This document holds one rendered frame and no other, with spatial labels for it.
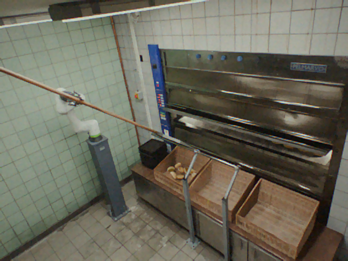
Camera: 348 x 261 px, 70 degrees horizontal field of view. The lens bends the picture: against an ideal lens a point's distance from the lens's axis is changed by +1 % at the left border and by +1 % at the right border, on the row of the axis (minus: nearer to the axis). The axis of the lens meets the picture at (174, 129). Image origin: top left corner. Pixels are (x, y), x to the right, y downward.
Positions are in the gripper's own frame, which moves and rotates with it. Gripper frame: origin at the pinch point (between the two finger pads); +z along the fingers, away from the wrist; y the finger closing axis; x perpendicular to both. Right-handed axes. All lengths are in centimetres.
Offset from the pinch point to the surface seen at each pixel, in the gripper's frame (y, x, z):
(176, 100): -44, -122, -18
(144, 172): 56, -146, -47
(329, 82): -79, -96, 139
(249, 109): -53, -119, 77
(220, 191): 36, -167, 55
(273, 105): -59, -112, 100
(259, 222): 44, -157, 109
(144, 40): -97, -77, -61
